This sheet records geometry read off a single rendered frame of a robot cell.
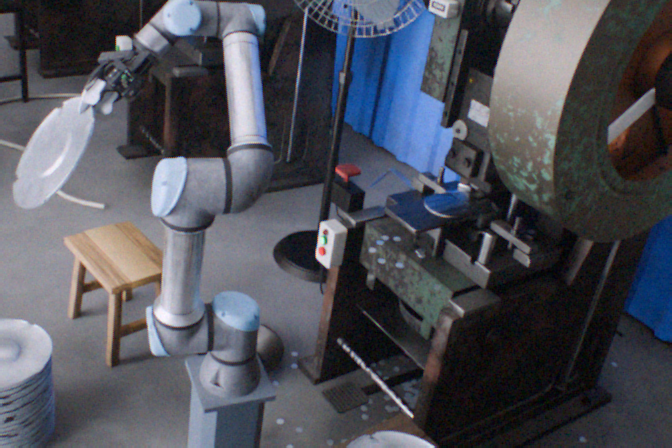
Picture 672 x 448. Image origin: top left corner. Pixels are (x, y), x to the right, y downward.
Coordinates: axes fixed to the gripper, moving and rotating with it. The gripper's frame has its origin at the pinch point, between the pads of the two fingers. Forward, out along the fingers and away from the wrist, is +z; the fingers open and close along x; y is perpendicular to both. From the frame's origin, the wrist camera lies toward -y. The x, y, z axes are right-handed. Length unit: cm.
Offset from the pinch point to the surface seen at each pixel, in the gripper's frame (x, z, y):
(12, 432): 51, 81, -1
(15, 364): 42, 66, -9
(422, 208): 79, -40, 32
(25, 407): 48, 73, -1
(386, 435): 82, 11, 67
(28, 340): 46, 62, -17
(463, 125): 70, -64, 30
